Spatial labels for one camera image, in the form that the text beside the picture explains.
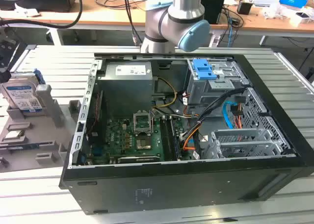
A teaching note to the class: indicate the hard disk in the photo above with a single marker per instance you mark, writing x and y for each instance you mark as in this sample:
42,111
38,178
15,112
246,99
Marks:
20,95

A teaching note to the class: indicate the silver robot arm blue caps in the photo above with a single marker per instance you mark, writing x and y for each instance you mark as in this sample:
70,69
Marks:
171,20

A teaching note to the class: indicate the metal disk bay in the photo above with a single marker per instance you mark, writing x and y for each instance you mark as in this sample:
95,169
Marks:
241,139

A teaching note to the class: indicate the silver CPU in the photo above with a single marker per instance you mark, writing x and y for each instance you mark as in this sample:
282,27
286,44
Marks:
12,134

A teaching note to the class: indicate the grey parts rack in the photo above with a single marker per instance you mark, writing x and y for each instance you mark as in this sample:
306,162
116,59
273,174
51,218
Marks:
46,125

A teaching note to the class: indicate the blue RAM stick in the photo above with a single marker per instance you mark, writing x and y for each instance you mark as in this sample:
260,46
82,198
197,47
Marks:
24,146

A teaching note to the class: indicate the wooden desk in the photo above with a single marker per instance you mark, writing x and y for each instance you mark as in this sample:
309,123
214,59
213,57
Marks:
103,19

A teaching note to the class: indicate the grey power supply unit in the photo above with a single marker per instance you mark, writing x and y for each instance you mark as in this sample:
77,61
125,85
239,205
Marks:
125,86

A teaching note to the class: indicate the green motherboard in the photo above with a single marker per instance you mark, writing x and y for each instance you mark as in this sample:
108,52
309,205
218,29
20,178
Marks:
117,135

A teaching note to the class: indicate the CPU socket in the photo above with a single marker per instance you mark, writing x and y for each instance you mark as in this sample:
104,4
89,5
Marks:
143,143

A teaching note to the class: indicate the black graphics card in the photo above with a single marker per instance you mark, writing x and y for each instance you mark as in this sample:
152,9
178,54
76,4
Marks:
138,159

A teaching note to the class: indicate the RAM slots with sticks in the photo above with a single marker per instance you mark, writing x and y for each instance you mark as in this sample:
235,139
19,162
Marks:
169,138

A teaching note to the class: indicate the grey metal drive cage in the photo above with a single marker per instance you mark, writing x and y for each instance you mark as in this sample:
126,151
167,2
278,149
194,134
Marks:
198,91

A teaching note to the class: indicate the blue plastic drive latch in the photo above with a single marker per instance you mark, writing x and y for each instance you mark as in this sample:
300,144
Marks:
202,70

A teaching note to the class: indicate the black open PC case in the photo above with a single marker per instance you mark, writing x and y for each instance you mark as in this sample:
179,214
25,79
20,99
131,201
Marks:
171,184

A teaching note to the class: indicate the black speaker box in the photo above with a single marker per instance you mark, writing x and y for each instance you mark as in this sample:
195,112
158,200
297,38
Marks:
213,9

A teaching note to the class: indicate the small black box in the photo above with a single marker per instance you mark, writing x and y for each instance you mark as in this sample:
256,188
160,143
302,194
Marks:
244,8

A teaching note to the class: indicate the small white box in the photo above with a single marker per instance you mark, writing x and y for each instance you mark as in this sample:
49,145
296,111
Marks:
301,17

